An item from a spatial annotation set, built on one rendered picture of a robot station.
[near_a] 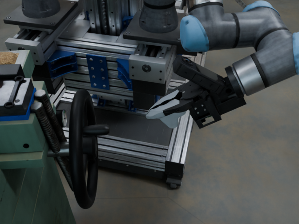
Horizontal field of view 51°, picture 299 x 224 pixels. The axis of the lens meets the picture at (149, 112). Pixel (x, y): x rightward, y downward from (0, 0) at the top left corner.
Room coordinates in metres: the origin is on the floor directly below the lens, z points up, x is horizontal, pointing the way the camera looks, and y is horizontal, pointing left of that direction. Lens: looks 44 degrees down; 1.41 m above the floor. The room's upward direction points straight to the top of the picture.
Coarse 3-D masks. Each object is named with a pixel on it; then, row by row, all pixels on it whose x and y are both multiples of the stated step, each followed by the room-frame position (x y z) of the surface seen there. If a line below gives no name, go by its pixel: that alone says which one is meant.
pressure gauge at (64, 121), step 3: (57, 111) 0.75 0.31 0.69; (60, 111) 0.75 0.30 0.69; (63, 111) 0.75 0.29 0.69; (57, 114) 0.73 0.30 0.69; (60, 114) 0.73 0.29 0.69; (63, 114) 0.74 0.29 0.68; (66, 114) 0.77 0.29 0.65; (57, 117) 0.72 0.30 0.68; (60, 117) 0.72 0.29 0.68; (63, 117) 0.74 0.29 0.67; (66, 117) 0.77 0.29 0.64; (60, 120) 0.72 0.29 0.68; (63, 120) 0.72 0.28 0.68; (66, 120) 0.76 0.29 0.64; (60, 123) 0.71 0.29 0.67; (63, 123) 0.71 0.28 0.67; (66, 123) 0.75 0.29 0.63; (63, 126) 0.71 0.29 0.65
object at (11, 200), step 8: (16, 168) 0.46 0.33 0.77; (24, 168) 0.49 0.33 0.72; (8, 176) 0.42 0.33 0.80; (16, 176) 0.44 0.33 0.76; (8, 184) 0.40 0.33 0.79; (16, 184) 0.43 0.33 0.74; (8, 192) 0.39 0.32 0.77; (16, 192) 0.41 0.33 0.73; (0, 200) 0.35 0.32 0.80; (8, 200) 0.37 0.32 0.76; (16, 200) 0.40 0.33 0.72; (0, 208) 0.34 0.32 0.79; (8, 208) 0.36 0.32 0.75; (0, 216) 0.33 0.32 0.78; (8, 216) 0.35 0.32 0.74
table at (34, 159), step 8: (24, 56) 0.76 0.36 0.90; (24, 64) 0.72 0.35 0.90; (32, 64) 0.78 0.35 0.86; (24, 72) 0.70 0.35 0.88; (32, 72) 0.76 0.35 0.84; (48, 144) 0.47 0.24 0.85; (16, 152) 0.43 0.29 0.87; (24, 152) 0.43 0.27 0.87; (32, 152) 0.43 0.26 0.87; (40, 152) 0.43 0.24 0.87; (0, 160) 0.41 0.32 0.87; (8, 160) 0.41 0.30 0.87; (16, 160) 0.41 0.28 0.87; (24, 160) 0.41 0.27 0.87; (32, 160) 0.41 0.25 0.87; (40, 160) 0.41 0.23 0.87; (0, 168) 0.41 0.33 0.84; (8, 168) 0.41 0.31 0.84
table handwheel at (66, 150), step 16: (80, 96) 0.52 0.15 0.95; (80, 112) 0.47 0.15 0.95; (80, 128) 0.44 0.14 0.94; (64, 144) 0.49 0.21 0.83; (80, 144) 0.41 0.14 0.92; (96, 144) 0.50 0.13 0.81; (80, 160) 0.38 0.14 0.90; (96, 160) 0.54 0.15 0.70; (80, 176) 0.36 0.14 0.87; (96, 176) 0.49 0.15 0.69; (80, 192) 0.35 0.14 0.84; (96, 192) 0.44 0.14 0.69
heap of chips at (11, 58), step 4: (0, 52) 0.75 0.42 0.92; (4, 52) 0.75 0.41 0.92; (8, 52) 0.76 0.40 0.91; (12, 52) 0.76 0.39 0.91; (0, 56) 0.73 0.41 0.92; (4, 56) 0.73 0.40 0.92; (8, 56) 0.74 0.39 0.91; (12, 56) 0.74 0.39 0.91; (16, 56) 0.75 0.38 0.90; (0, 60) 0.72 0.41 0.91; (4, 60) 0.72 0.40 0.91; (8, 60) 0.72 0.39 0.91; (12, 60) 0.73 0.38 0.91
